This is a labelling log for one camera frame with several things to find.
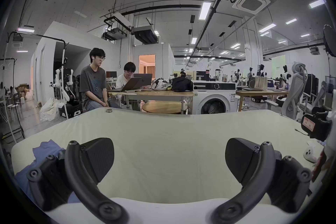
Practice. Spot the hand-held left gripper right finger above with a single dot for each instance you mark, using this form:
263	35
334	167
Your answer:
259	178

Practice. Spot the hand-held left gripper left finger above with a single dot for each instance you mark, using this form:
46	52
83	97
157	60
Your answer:
78	178

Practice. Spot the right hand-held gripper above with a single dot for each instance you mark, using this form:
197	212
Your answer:
331	144

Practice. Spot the person's right hand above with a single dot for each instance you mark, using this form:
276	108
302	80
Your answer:
320	166

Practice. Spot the white hand controller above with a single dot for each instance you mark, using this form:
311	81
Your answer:
310	154

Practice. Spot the grey office chair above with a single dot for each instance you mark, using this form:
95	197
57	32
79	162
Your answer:
291	97

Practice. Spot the blue garment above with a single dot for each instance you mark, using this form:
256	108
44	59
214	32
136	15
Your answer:
43	150

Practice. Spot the long wooden table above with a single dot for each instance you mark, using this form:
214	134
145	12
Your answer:
257	92

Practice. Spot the white plastic bag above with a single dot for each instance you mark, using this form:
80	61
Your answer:
49	112

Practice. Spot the row of robots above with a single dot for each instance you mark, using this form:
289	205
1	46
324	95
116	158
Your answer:
259	72

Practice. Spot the white washing machine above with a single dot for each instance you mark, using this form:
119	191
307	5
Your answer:
215	102

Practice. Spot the group of white stools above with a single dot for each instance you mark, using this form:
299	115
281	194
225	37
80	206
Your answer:
14	110

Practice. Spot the white robot on stand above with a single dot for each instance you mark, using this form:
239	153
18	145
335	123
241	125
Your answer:
64	81

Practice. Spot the round wooden table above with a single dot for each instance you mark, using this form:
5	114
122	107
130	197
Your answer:
162	108

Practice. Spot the wooden table with laptops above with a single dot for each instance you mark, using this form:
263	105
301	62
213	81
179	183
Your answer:
157	93

